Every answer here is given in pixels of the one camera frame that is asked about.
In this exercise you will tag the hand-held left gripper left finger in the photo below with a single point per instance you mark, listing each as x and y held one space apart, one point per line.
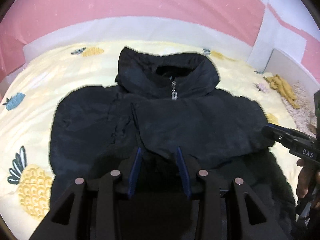
135 172

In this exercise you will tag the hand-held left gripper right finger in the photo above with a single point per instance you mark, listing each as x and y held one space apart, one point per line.
183 173

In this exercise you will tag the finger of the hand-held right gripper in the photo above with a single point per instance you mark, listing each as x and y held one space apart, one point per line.
280 133

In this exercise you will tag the black hooded puffer jacket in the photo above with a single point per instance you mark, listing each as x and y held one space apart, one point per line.
160 120

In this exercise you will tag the person's right hand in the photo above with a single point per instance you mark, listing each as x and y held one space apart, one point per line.
305 182

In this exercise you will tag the beige fuzzy blanket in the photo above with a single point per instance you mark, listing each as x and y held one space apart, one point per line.
303 110

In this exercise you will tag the crumpled yellow cloth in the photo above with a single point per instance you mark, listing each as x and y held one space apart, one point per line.
282 87

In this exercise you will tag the white bed side board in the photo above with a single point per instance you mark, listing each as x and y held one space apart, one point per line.
287 65

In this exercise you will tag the yellow pineapple print bed sheet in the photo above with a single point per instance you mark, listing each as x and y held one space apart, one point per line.
37 120

